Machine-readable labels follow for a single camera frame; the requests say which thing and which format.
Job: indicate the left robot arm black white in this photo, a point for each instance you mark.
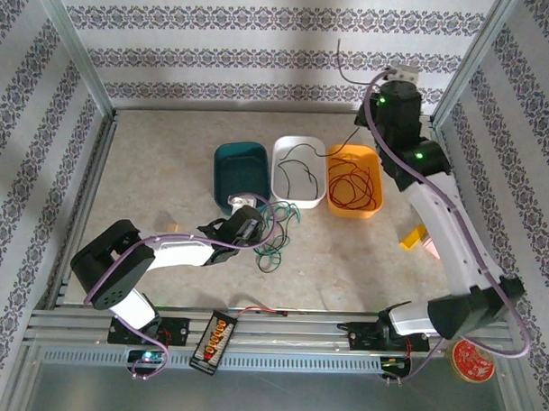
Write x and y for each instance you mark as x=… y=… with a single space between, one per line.
x=110 y=267

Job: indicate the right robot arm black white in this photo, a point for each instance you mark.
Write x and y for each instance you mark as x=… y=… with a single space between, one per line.
x=454 y=239

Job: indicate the teal plastic bin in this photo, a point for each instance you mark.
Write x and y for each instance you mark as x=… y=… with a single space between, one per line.
x=239 y=172

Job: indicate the white plastic bin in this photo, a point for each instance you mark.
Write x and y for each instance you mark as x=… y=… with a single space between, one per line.
x=298 y=179

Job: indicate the clear acrylic piece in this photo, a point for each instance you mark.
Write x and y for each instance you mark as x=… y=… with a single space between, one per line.
x=169 y=222

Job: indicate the orange plastic bin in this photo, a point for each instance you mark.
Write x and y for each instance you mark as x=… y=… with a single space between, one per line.
x=353 y=213

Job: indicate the black hub with orange connectors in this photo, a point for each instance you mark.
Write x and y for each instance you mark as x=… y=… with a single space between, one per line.
x=213 y=343

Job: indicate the yellow block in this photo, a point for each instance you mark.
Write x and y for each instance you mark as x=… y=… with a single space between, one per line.
x=412 y=239

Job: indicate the pink plastic object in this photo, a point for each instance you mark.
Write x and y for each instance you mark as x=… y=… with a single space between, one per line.
x=432 y=248

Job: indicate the round red tin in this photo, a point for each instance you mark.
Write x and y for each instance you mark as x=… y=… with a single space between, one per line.
x=473 y=361

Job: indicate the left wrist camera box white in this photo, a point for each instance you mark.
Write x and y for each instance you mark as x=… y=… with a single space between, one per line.
x=242 y=201

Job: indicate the aluminium side rail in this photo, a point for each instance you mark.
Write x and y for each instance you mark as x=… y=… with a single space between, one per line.
x=92 y=185
x=436 y=130

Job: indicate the aluminium corner post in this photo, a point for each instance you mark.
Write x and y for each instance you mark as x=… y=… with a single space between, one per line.
x=66 y=36
x=476 y=50

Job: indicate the long aluminium wall rail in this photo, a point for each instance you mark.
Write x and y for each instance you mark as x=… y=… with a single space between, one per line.
x=260 y=110

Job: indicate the wide aluminium mounting rail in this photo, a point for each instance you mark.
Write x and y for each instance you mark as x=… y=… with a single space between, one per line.
x=288 y=334

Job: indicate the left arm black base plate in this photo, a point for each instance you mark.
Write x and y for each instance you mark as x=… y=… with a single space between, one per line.
x=180 y=332

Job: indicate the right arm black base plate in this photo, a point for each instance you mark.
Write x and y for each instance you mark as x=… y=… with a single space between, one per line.
x=364 y=339

